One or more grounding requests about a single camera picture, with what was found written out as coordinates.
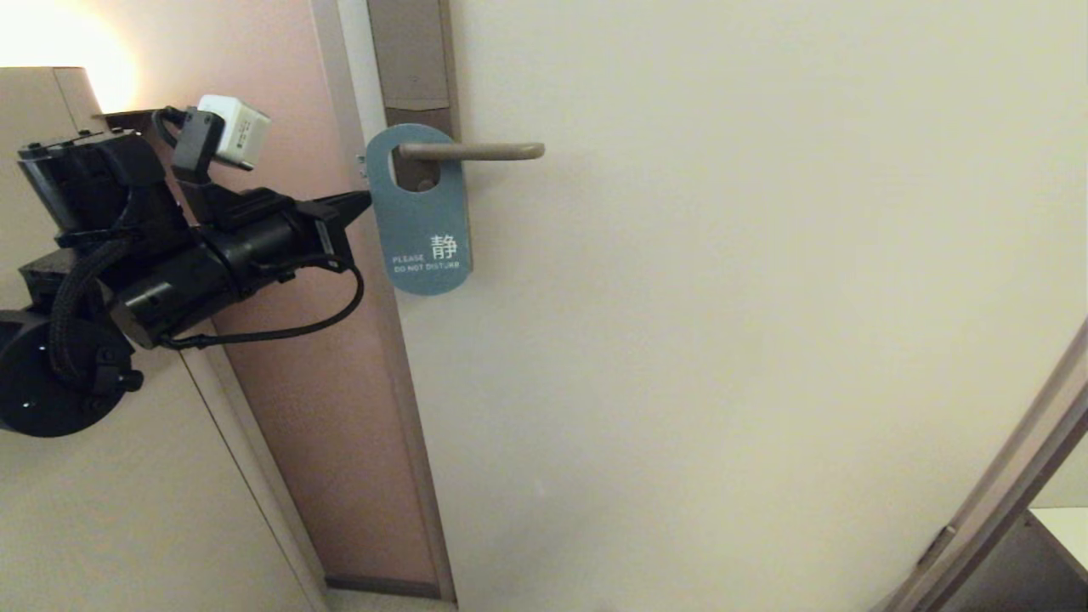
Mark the blue do-not-disturb door hanger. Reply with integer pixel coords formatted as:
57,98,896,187
365,124,473,297

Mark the white door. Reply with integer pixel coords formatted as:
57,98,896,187
337,0,1088,612

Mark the brown metal lock plate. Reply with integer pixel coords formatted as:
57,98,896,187
366,0,473,275

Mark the small metal hinge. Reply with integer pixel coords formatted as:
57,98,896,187
918,524,959,569

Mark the dark cabinet side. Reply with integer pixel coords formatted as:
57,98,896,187
943,510,1088,612

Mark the black looped cable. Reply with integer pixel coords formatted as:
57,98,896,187
157,259,366,351

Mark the white wrist camera with mount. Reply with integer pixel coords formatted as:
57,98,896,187
153,94,298,235

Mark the metal lever door handle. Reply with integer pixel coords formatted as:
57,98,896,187
398,141,547,162

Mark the dark wall lamp bracket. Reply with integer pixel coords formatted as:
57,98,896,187
92,108,171,137

